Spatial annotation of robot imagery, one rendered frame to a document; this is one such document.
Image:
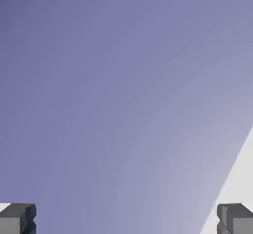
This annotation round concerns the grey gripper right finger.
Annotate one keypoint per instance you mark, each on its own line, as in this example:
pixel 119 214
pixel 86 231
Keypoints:
pixel 237 218

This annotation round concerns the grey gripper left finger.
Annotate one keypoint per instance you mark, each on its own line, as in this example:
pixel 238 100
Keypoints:
pixel 13 218

